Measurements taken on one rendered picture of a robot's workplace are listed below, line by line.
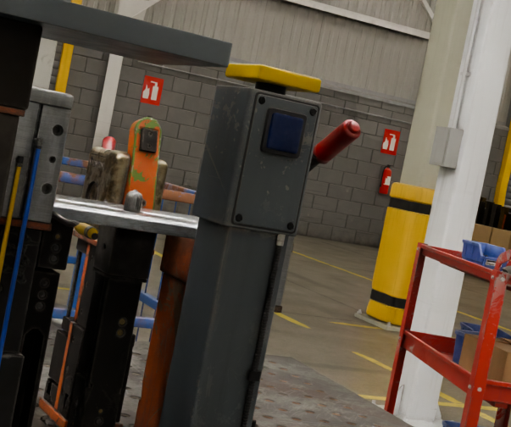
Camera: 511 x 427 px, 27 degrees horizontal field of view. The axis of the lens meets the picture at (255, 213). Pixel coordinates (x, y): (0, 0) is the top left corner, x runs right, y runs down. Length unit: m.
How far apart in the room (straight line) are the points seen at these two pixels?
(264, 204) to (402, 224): 7.30
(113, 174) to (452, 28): 6.99
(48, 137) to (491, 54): 4.19
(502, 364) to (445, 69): 5.23
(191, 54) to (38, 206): 0.24
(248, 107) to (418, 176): 7.35
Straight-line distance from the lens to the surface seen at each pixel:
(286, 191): 0.87
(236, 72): 0.88
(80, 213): 1.09
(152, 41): 0.77
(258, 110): 0.85
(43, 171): 0.95
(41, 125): 0.94
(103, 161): 1.38
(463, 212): 5.01
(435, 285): 4.99
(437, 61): 8.28
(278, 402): 1.77
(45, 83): 9.21
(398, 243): 8.15
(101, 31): 0.75
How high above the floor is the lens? 1.09
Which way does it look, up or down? 3 degrees down
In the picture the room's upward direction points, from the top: 11 degrees clockwise
